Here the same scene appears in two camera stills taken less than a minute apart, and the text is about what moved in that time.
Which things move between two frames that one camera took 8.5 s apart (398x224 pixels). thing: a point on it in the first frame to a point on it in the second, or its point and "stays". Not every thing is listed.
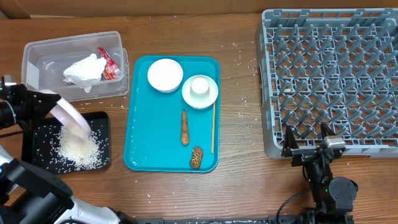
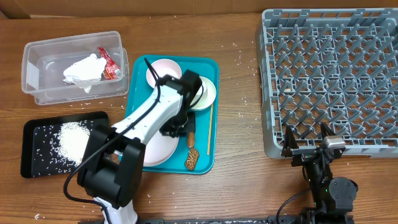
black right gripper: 290,149 stays
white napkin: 85,71 stays
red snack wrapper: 112,70 stays
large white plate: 69,116 to 159,149
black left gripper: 35,109 to 190,126
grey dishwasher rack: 337,66 stays
